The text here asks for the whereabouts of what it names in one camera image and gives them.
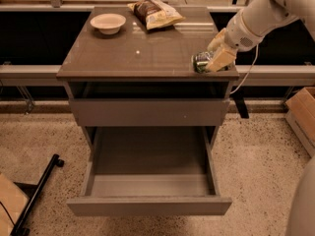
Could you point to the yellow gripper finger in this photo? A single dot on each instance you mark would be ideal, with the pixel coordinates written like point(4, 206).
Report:
point(217, 42)
point(223, 56)

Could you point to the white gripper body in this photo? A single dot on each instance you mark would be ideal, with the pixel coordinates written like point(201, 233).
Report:
point(238, 35)

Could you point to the green soda can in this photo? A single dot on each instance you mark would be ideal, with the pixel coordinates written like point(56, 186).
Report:
point(205, 62)

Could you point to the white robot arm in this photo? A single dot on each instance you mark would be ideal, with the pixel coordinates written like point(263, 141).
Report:
point(248, 27)

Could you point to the closed grey top drawer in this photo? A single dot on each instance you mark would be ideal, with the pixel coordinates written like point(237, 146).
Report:
point(148, 112)

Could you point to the grey drawer cabinet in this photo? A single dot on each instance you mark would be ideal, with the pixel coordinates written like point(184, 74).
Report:
point(137, 63)

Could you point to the open grey middle drawer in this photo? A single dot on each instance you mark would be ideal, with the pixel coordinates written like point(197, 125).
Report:
point(150, 171)

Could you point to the brown yellow chip bag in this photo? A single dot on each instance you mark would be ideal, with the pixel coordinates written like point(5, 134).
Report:
point(155, 14)

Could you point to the cardboard box right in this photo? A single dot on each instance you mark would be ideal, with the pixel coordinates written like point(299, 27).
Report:
point(301, 117)

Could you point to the white paper bowl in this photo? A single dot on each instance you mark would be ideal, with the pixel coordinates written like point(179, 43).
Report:
point(108, 23)

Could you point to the metal railing beam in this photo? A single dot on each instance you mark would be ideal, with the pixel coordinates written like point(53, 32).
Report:
point(258, 76)

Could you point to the black metal stand leg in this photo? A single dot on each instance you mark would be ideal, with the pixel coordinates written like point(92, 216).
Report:
point(33, 191)

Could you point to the cardboard piece lower left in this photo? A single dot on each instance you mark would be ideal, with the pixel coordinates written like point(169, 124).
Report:
point(12, 203)

